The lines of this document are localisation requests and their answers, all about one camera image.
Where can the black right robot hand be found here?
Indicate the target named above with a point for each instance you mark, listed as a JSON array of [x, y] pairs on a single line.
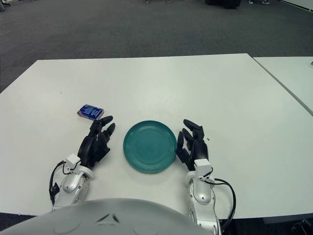
[[200, 149]]

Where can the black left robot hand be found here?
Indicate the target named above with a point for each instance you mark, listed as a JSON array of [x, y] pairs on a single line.
[[90, 149]]

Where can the blue gum pack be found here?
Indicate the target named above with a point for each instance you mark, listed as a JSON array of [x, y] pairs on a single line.
[[90, 111]]

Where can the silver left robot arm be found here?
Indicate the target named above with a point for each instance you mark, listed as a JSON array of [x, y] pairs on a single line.
[[69, 183]]

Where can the teal round plate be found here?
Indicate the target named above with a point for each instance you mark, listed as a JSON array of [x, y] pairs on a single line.
[[149, 147]]

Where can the grey robot torso shell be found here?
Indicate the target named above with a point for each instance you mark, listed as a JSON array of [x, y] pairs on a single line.
[[97, 220]]

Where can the white adjacent table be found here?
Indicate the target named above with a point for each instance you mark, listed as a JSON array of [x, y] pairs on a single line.
[[293, 78]]

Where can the dark object under table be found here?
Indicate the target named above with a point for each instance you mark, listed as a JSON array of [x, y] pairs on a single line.
[[303, 226]]

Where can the black background furniture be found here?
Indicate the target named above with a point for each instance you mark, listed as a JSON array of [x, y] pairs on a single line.
[[225, 3]]

